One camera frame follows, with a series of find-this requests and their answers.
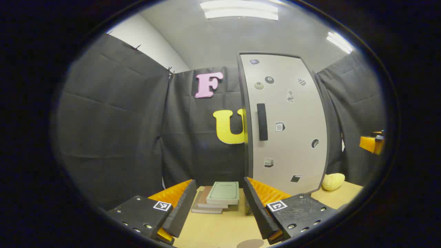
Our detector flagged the black backdrop cloth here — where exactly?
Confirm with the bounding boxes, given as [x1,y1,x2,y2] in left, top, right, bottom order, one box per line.
[57,33,386,210]

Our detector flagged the black door handle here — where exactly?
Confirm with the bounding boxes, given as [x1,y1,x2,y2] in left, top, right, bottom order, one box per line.
[257,103,268,141]

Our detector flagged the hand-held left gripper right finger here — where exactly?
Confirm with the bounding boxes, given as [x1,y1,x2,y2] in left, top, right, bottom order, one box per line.
[243,177,340,245]

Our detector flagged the white cabinet door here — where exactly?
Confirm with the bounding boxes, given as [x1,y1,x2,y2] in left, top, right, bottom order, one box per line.
[240,53,328,196]

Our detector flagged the ceiling light panel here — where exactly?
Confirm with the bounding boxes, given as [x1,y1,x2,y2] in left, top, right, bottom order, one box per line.
[200,0,279,21]
[326,31,355,54]

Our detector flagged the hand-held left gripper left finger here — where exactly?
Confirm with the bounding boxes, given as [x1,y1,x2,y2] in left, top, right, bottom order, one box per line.
[106,179,197,246]

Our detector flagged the green notebook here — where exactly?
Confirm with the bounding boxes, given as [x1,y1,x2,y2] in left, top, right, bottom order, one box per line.
[206,181,240,206]

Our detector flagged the brown book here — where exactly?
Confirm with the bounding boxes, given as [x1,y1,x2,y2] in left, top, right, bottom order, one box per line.
[197,186,228,209]
[191,191,224,215]

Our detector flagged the grey cabinet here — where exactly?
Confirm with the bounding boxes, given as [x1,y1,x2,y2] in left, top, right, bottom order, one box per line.
[236,52,331,216]

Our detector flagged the yellow bun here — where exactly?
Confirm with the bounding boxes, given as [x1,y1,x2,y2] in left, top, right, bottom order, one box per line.
[322,173,346,192]

